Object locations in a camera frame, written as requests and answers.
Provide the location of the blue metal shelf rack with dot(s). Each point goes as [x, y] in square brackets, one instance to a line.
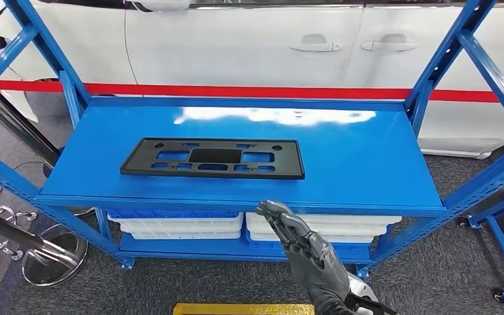
[343, 152]

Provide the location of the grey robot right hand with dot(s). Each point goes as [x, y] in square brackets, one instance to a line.
[317, 265]

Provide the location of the chrome stanchion post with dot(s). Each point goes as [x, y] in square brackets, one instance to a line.
[56, 256]
[17, 126]

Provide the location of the black plastic plate frame part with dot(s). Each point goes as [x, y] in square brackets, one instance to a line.
[215, 155]

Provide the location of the blue plastic bin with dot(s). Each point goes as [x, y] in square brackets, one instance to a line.
[352, 251]
[169, 214]

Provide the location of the white car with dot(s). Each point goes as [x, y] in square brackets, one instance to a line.
[243, 43]

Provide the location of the white car side mirror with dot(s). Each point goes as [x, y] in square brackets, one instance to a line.
[160, 4]

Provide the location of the red barrier belt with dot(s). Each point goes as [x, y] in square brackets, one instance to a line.
[256, 91]

